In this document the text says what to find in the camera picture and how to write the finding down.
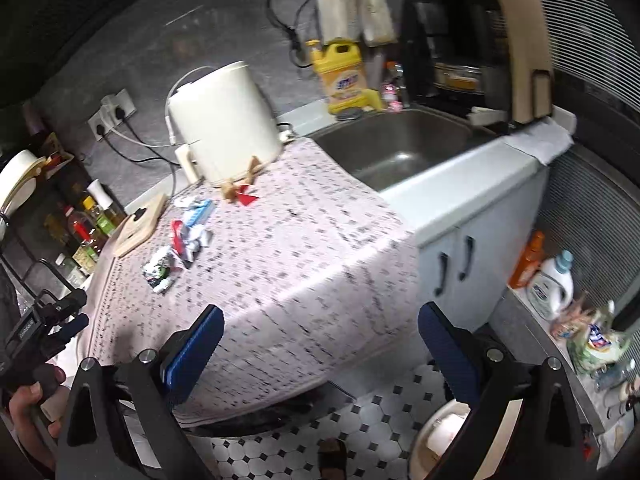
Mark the yellow detergent bottle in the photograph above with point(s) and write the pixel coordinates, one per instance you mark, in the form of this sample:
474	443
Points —
345	77

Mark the small pink bottle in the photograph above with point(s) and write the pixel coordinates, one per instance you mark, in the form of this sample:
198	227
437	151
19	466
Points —
393	94

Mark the white trash bin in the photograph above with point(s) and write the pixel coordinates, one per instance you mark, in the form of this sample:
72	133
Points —
440	435

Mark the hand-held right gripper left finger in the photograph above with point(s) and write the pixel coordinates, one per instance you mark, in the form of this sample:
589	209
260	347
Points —
197	350

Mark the round sink plug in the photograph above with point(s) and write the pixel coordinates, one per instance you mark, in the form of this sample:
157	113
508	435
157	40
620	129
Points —
350	114

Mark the beige cutting board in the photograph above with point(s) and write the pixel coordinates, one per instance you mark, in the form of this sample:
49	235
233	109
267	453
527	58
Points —
525	45

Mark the red wrapper piece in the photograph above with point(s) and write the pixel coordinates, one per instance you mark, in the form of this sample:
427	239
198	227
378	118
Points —
247	199

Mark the green label sauce bottle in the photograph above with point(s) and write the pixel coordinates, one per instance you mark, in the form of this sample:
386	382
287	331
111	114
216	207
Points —
86	256

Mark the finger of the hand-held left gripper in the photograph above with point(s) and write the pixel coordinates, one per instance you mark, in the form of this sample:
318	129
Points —
72	331
65	302

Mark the clear plastic bottle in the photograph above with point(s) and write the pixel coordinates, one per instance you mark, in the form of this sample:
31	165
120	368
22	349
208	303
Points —
615	375

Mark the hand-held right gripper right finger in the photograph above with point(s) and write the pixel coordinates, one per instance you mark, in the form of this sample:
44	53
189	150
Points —
447	355

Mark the small wooden board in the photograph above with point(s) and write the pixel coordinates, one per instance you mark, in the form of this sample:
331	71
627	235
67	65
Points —
140	225

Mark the steel sink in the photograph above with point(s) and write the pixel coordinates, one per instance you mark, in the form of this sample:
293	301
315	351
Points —
405	145

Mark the dark brown bottle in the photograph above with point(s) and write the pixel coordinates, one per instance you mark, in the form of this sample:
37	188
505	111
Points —
631	394

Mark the grey window blinds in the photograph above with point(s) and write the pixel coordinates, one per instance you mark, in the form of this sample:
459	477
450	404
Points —
595	20

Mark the pink snack bag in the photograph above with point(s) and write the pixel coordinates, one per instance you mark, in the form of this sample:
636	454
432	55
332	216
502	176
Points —
570	321

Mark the green white refill bag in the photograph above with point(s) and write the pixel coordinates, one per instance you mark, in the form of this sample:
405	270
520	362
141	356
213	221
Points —
597	343

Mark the white cloth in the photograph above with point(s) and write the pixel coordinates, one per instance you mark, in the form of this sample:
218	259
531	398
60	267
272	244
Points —
542	138

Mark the black dish rack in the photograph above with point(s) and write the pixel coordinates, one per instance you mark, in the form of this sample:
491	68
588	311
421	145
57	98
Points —
450	35

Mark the small hanging plastic bag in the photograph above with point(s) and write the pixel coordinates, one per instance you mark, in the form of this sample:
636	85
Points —
377	10

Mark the white laundry detergent bottle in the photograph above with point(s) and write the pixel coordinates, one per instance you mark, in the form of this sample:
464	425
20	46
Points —
552	286

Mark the steel pot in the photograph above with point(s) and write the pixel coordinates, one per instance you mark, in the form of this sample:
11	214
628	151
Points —
460	78

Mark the printed white tablecloth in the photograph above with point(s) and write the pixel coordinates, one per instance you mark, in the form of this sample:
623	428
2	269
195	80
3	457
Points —
300	270

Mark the cream air fryer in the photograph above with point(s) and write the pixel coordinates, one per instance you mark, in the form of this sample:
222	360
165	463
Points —
225	120

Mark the white wall socket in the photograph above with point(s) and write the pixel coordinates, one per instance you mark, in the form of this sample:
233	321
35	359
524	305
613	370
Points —
112	112

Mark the black sandal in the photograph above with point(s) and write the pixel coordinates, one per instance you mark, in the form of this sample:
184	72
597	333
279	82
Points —
332	457

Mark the orange bottle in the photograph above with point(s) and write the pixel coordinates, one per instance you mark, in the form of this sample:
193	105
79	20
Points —
530	261

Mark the white bowl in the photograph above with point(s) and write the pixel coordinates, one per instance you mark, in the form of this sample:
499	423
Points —
17	180

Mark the red white wrapper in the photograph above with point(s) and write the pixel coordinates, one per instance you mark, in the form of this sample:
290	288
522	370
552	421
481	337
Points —
190	241

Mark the white cap oil bottle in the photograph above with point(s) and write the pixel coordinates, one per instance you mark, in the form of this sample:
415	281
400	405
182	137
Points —
104	209

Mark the black spice rack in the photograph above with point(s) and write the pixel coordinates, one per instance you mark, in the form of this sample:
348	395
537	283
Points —
35	225

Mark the person's left hand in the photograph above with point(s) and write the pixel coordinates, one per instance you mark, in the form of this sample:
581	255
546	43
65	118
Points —
25	412

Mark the silver wrapper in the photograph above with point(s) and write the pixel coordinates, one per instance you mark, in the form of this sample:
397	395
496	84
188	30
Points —
159	267

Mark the black range hood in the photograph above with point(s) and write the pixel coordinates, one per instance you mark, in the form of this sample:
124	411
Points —
50	25

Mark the grey cabinet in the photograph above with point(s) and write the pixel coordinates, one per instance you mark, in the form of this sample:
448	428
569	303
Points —
495	230

